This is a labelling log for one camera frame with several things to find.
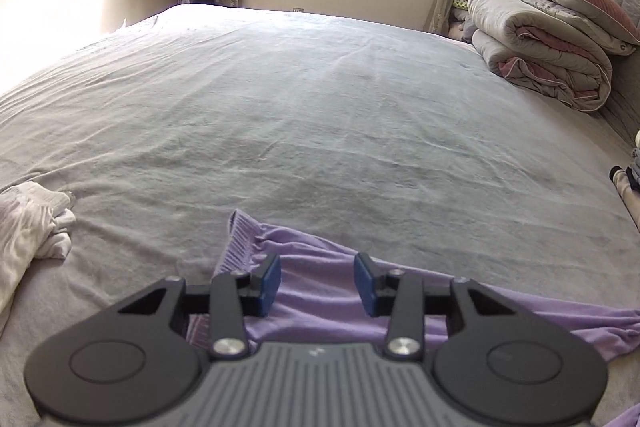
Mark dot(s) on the pale pink cloth bundle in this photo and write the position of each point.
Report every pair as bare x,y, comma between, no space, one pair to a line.
461,31

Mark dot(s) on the white crumpled garment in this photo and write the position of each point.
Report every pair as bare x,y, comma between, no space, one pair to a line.
30,232

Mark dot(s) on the beige folded garment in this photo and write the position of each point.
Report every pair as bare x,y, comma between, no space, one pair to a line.
627,185

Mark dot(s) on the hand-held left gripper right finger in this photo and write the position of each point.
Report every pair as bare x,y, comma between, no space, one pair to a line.
364,285

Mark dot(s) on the floral patterned cushion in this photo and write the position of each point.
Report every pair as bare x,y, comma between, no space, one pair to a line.
462,2

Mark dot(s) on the grey bed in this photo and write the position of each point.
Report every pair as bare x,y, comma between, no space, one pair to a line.
300,107

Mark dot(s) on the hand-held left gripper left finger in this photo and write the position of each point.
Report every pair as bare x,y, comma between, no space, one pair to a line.
270,283

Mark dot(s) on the grey folded garment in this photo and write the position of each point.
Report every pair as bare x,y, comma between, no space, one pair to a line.
636,167

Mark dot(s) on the grey quilted headboard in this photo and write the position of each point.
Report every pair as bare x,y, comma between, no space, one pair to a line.
628,82

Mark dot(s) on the folded grey pink duvet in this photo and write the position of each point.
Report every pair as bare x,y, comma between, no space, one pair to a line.
540,42

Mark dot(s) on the purple sweater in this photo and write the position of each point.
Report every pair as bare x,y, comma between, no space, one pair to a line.
320,302

